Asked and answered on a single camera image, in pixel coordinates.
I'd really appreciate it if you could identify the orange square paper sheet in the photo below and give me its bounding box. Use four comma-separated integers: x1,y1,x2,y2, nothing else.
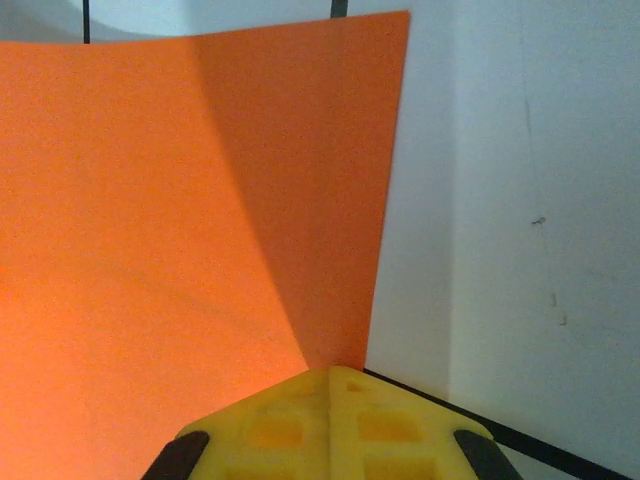
0,9,412,480

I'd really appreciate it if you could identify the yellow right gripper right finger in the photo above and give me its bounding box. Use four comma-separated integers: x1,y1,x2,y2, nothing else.
328,365,524,480

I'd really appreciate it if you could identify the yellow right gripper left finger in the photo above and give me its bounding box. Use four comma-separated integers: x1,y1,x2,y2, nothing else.
143,368,332,480

